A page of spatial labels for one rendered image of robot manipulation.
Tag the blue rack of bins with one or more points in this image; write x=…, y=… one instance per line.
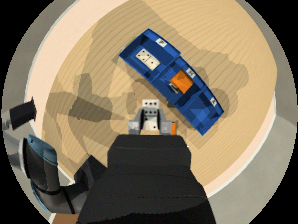
x=205, y=110

